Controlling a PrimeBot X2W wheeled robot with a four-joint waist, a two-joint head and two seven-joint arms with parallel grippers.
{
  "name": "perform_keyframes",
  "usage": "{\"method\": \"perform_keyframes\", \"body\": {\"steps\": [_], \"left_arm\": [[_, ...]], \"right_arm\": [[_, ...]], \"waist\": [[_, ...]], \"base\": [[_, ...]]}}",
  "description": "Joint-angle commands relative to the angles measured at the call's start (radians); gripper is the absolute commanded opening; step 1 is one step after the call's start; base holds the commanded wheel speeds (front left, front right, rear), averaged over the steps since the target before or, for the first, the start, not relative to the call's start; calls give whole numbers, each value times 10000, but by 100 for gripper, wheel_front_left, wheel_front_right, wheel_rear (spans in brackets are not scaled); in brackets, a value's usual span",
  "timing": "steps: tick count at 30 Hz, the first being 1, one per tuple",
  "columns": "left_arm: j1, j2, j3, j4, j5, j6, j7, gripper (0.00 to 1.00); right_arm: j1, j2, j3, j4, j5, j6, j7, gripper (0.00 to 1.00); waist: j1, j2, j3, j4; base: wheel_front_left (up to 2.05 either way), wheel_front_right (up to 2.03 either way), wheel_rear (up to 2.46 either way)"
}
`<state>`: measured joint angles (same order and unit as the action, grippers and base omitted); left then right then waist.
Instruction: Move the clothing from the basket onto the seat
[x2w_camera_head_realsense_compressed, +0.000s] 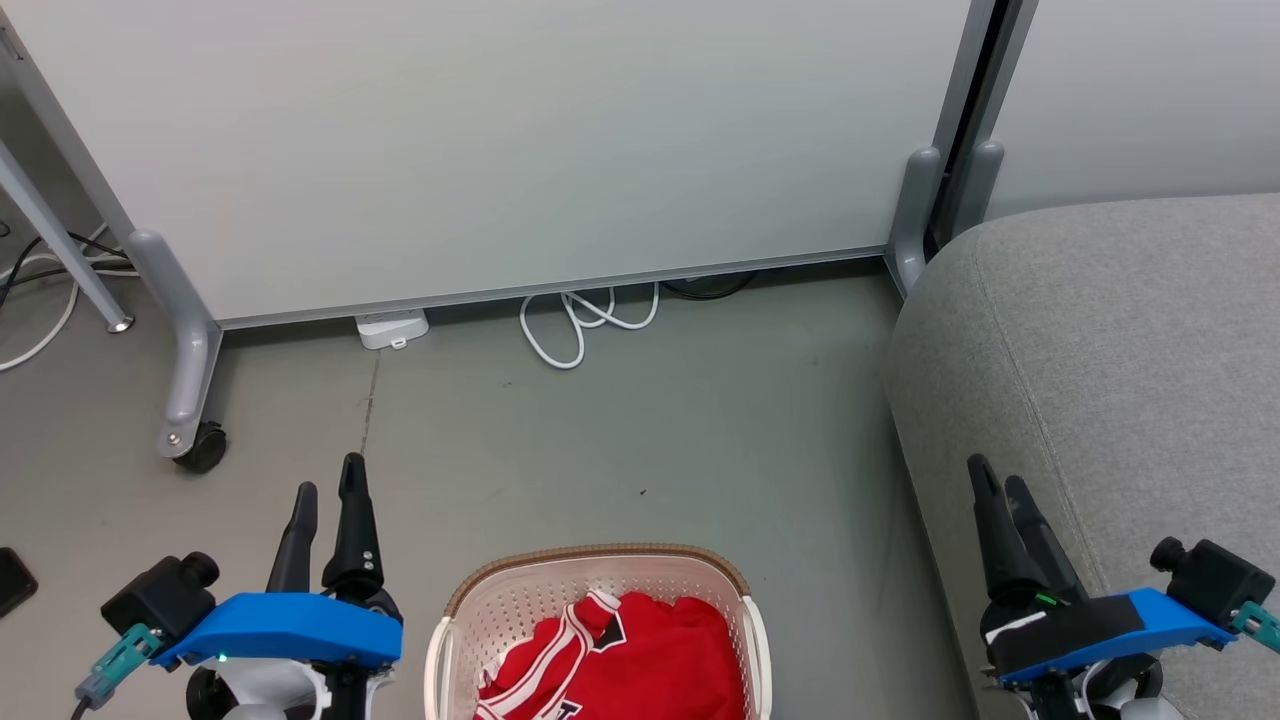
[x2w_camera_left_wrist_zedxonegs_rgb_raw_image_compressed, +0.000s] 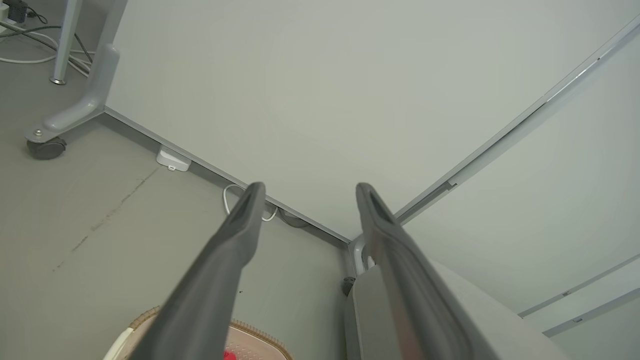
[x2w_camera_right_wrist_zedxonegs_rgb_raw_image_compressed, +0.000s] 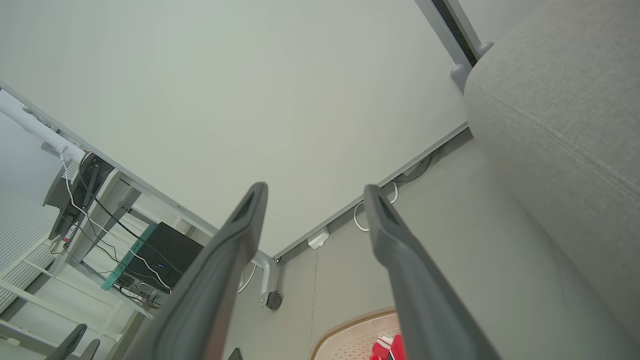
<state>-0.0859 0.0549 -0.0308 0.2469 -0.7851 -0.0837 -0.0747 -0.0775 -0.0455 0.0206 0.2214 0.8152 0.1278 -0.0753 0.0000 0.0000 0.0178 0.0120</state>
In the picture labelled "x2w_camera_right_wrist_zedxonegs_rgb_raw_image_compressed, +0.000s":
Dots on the white tube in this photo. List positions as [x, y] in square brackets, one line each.
[35, 130]

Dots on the black computer tower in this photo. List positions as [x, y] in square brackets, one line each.
[165, 255]

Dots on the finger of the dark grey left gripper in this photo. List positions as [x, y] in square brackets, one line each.
[91, 351]
[67, 346]

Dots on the black monitor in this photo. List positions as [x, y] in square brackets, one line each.
[75, 195]

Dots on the red cloth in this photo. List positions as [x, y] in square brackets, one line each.
[387, 349]

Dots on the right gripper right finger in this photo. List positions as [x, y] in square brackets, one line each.
[420, 300]

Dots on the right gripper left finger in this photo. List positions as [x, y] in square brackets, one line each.
[210, 300]

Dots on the grey fabric sofa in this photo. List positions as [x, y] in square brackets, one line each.
[575, 100]

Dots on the grey partition foot with caster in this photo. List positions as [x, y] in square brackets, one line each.
[267, 280]

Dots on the white partition panel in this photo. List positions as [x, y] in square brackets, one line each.
[500, 15]
[250, 100]

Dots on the white desk frame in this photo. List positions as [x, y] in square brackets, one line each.
[124, 199]

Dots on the white slatted panel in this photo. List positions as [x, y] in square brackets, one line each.
[20, 235]

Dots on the white perforated laundry basket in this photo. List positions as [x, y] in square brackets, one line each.
[350, 342]

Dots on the teal flat bar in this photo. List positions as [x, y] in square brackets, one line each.
[127, 260]

